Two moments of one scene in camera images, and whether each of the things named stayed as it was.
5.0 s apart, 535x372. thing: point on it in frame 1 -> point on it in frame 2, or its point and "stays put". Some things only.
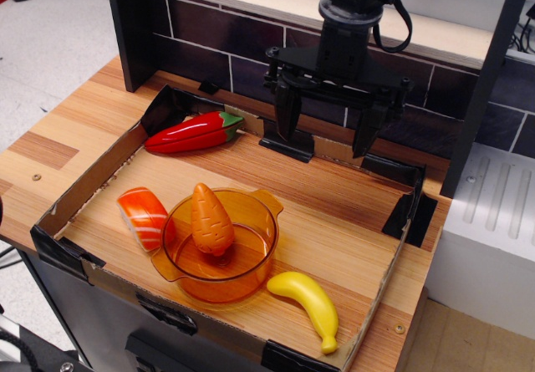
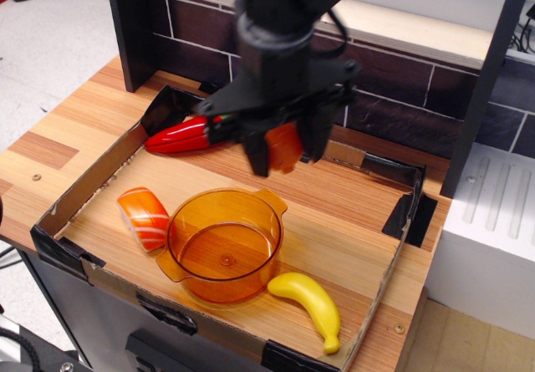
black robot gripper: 338,63 -> 279,80
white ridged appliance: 482,258 stays put
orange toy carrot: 211,224 -> 284,146
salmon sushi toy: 145,216 stays put
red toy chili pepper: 194,133 stays put
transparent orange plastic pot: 240,272 stays put
